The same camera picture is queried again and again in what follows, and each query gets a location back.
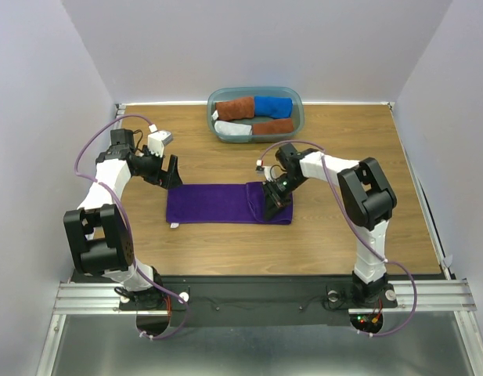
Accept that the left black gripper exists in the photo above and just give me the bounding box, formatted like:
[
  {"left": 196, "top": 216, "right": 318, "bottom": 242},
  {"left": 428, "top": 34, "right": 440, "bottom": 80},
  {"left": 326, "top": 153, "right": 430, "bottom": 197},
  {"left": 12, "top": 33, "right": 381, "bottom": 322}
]
[{"left": 133, "top": 145, "right": 182, "bottom": 190}]

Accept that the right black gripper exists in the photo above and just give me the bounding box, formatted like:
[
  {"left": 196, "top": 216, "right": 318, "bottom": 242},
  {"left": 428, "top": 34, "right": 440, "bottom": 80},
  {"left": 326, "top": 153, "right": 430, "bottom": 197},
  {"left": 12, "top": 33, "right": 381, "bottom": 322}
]
[{"left": 260, "top": 172, "right": 307, "bottom": 221}]

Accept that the purple towel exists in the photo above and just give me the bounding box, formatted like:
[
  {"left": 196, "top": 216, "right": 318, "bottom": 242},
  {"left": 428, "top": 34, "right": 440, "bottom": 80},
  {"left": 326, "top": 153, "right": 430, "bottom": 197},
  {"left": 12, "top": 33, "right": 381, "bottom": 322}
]
[{"left": 166, "top": 182, "right": 294, "bottom": 225}]

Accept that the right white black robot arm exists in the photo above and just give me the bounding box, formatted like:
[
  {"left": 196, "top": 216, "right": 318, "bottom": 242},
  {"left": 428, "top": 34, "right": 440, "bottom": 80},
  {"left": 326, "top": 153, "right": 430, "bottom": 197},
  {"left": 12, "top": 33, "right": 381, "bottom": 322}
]
[{"left": 256, "top": 141, "right": 397, "bottom": 306}]

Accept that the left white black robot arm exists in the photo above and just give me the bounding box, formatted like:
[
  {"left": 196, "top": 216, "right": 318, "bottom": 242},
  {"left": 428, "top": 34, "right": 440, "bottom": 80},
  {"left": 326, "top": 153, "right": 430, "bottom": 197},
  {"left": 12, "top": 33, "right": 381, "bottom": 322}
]
[{"left": 63, "top": 126, "right": 182, "bottom": 310}]

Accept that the white rolled towel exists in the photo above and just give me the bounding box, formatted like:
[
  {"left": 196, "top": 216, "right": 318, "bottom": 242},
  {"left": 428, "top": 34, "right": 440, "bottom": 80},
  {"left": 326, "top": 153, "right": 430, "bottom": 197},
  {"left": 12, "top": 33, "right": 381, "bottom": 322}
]
[{"left": 214, "top": 121, "right": 252, "bottom": 136}]

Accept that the lower brown rolled towel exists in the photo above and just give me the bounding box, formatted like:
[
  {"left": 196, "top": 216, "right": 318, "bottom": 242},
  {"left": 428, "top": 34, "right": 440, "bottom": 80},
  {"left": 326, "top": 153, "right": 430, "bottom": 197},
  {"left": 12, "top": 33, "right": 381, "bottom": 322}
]
[{"left": 252, "top": 118, "right": 294, "bottom": 136}]

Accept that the brown rolled towel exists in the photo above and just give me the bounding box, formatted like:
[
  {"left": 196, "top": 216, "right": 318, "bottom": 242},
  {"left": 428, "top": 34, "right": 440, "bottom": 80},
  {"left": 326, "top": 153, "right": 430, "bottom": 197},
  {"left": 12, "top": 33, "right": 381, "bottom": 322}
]
[
  {"left": 252, "top": 118, "right": 294, "bottom": 136},
  {"left": 211, "top": 96, "right": 254, "bottom": 121}
]

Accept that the teal plastic bin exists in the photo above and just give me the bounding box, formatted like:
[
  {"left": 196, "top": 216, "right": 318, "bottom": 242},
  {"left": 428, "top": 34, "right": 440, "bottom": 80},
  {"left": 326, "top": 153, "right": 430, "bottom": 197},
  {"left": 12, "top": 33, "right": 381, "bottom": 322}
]
[{"left": 207, "top": 86, "right": 305, "bottom": 143}]

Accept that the upper brown rolled towel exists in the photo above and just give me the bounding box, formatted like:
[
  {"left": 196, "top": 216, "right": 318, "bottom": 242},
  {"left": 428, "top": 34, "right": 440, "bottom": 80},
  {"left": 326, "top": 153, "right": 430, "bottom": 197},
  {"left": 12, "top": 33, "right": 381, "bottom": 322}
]
[{"left": 211, "top": 96, "right": 254, "bottom": 121}]

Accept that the blue rolled towel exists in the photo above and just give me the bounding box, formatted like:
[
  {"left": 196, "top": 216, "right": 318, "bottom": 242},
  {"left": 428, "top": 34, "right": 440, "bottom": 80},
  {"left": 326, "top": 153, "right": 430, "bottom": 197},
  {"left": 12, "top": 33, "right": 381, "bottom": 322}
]
[{"left": 254, "top": 96, "right": 293, "bottom": 119}]

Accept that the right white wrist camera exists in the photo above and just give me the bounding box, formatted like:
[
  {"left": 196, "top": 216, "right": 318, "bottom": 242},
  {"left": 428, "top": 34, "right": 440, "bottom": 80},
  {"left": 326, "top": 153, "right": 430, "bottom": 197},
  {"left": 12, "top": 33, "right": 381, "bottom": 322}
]
[{"left": 255, "top": 159, "right": 281, "bottom": 182}]

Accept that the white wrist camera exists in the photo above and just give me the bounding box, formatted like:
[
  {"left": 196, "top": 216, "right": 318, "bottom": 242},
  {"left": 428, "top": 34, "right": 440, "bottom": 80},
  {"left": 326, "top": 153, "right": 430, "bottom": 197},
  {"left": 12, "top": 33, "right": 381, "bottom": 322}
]
[
  {"left": 147, "top": 124, "right": 173, "bottom": 157},
  {"left": 255, "top": 159, "right": 281, "bottom": 182}
]

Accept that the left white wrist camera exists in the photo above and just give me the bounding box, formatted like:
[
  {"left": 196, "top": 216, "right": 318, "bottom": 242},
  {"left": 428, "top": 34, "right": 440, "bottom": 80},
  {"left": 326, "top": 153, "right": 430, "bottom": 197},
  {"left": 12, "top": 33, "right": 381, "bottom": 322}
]
[{"left": 147, "top": 124, "right": 173, "bottom": 157}]

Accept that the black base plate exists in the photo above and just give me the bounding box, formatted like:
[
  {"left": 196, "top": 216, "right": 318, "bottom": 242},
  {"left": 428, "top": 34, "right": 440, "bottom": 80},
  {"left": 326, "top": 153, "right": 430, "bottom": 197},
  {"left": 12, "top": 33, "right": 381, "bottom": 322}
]
[{"left": 70, "top": 275, "right": 398, "bottom": 328}]

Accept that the aluminium frame rail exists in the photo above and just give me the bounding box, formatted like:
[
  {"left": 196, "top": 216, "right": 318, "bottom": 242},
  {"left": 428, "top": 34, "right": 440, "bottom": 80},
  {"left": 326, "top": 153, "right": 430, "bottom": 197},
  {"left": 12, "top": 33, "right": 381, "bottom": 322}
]
[{"left": 41, "top": 107, "right": 483, "bottom": 375}]

